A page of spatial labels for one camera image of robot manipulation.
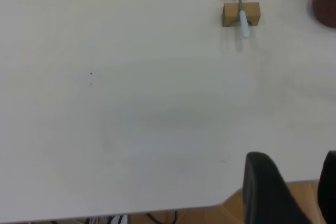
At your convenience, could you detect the red ceramic mug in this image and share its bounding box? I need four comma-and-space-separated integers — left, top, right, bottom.
311, 0, 336, 28

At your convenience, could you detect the arched wooden block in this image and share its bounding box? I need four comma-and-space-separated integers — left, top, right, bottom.
222, 2, 261, 27

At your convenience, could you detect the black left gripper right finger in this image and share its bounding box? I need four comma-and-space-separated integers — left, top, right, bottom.
317, 150, 336, 224

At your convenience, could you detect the black floor cable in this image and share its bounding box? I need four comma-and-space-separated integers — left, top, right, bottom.
145, 210, 179, 224

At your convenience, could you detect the metal spoon pale blue handle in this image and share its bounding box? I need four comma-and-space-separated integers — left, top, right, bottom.
229, 0, 251, 39

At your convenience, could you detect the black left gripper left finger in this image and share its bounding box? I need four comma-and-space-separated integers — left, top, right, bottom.
242, 151, 313, 224

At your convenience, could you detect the white floor cable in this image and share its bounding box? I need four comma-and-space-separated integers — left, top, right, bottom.
85, 215, 129, 224

